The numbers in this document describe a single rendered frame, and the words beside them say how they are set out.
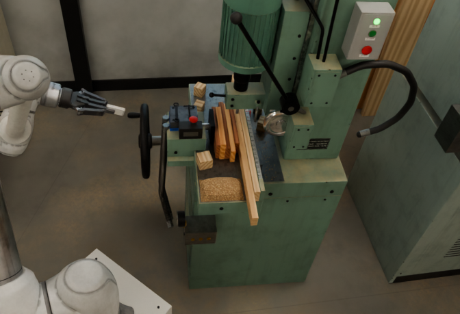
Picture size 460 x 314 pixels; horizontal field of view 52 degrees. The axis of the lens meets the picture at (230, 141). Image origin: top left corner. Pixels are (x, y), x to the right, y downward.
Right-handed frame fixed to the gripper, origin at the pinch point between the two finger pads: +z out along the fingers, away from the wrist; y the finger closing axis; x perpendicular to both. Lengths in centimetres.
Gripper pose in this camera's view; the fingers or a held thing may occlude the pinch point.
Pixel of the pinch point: (115, 109)
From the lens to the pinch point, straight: 183.8
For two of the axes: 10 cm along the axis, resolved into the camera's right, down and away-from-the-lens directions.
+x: -4.2, 6.5, 6.3
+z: 9.0, 2.1, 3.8
